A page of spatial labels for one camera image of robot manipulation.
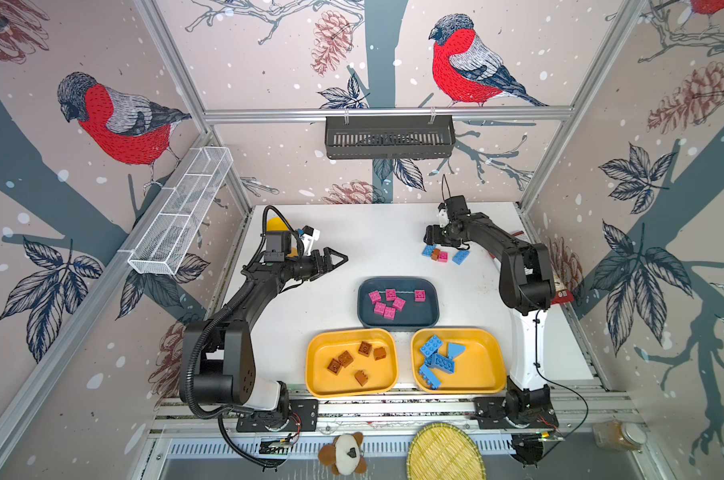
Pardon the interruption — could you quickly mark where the dark teal tray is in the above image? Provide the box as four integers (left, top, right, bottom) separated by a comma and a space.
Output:
357, 276, 440, 332

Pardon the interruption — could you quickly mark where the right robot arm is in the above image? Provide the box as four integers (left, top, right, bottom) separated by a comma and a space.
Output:
311, 195, 555, 403

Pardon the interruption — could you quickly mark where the brown lego brick group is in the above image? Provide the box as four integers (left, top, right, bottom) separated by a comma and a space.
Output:
354, 370, 369, 386

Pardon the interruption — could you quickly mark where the brown lego brick small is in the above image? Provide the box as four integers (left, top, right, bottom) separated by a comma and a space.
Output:
373, 347, 387, 361

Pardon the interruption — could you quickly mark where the yellow plastic goblet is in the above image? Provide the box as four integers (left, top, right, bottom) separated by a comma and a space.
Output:
267, 217, 289, 231

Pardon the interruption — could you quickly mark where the right yellow tray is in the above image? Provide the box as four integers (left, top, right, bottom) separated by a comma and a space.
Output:
410, 327, 507, 395

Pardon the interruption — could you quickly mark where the blue sloped lego brick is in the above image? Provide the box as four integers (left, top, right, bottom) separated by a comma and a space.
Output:
447, 343, 466, 360

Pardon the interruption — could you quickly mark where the pink lego brick group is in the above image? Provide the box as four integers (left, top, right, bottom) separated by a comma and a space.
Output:
393, 297, 406, 311

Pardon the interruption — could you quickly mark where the black hanging basket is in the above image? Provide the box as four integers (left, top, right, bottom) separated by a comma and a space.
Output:
325, 115, 456, 160

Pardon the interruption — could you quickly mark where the white wire basket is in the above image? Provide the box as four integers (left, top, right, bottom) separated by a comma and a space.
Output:
128, 146, 233, 275

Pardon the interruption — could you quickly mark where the left yellow tray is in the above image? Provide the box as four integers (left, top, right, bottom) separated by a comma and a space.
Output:
305, 329, 399, 398

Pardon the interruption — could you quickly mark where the blue long lego brick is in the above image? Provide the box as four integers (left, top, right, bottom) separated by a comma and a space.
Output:
418, 364, 441, 390

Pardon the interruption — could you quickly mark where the glass jar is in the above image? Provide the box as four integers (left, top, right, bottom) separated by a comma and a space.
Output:
593, 420, 647, 451

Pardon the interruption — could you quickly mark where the brown lego brick front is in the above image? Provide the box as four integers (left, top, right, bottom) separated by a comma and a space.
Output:
338, 351, 354, 367

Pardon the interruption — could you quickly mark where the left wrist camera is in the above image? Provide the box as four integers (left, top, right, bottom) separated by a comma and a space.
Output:
298, 225, 321, 256

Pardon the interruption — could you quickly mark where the small pink lego brick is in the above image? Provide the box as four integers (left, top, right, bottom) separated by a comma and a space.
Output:
383, 307, 397, 320

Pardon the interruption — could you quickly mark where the yellow tray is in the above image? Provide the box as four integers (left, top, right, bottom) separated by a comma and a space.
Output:
410, 327, 507, 395
305, 329, 399, 398

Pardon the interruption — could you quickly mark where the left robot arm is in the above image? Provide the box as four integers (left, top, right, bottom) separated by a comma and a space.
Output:
179, 247, 349, 422

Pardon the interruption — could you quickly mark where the large blue lego brick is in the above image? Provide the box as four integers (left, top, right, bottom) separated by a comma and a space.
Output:
419, 335, 443, 358

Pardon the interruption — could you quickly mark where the woven bamboo plate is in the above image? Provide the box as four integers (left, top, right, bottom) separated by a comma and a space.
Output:
406, 423, 487, 480

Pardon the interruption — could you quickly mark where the snack package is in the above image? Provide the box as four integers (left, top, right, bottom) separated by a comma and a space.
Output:
514, 230, 576, 304

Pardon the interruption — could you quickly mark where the plush toy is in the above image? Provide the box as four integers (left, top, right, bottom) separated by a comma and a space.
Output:
318, 432, 367, 475

